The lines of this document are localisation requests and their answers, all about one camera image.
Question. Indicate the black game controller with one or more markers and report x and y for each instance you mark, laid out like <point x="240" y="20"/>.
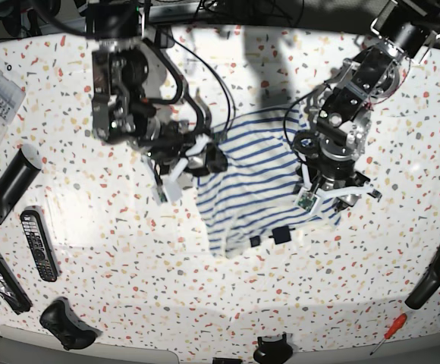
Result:
<point x="60" y="320"/>

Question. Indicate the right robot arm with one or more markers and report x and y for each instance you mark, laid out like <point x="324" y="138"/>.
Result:
<point x="122" y="110"/>

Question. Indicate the black cylindrical tube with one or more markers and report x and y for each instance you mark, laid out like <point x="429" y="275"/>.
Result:
<point x="17" y="177"/>

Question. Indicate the long black bar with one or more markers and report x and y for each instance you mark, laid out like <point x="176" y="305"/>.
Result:
<point x="11" y="291"/>

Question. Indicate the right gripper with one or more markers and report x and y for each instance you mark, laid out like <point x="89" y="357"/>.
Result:
<point x="172" y="151"/>

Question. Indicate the grey table clamp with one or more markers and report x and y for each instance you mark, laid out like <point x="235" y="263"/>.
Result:
<point x="164" y="37"/>

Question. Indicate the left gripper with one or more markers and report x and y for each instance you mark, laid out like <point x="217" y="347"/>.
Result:
<point x="328" y="174"/>

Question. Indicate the blue white striped t-shirt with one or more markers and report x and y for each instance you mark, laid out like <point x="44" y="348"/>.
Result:
<point x="255" y="195"/>

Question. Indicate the black handheld grip device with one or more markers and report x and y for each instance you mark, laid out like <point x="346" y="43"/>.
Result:
<point x="427" y="286"/>

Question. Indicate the red handled screwdriver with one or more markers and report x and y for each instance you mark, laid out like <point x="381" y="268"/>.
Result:
<point x="397" y="324"/>

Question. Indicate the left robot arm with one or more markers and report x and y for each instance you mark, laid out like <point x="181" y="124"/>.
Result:
<point x="339" y="109"/>

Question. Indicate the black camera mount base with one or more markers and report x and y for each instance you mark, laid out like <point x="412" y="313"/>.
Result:
<point x="273" y="350"/>

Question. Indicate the black TV remote control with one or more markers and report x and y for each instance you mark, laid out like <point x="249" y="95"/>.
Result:
<point x="40" y="245"/>

